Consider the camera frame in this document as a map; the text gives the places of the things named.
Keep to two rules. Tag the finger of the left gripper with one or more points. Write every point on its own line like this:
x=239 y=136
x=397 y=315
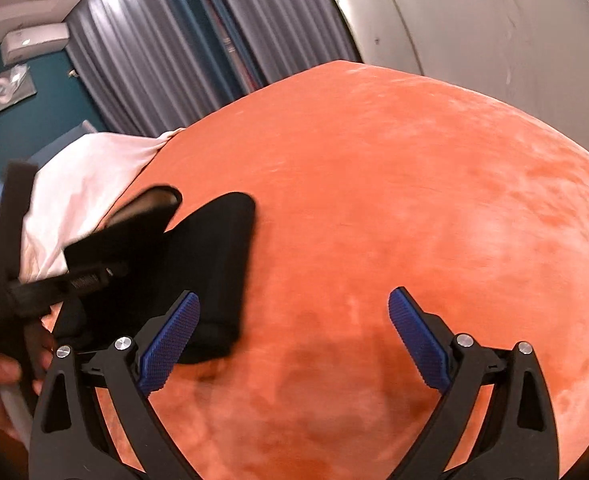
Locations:
x=16 y=186
x=149 y=211

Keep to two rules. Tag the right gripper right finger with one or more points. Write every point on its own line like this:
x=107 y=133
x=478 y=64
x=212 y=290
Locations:
x=518 y=436

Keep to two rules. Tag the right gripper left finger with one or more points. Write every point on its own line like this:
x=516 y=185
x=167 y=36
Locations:
x=70 y=438

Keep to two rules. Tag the black pants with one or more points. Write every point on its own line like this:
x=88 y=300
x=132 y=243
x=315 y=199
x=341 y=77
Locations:
x=206 y=253

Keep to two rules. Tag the blue padded headboard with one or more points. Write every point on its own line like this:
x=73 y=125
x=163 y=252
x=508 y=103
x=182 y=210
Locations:
x=44 y=155

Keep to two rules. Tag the white bed sheet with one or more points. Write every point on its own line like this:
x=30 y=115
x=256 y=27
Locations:
x=74 y=191

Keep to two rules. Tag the white air conditioner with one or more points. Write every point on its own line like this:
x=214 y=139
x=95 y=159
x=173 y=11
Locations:
x=23 y=44

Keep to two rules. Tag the grey blue curtains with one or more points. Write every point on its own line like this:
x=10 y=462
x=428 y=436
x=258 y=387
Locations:
x=157 y=65

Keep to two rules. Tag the orange velvet bed cover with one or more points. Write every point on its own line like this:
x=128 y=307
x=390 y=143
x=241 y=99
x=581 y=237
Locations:
x=366 y=179

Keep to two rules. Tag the wall art picture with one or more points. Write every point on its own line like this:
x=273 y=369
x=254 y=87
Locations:
x=16 y=85

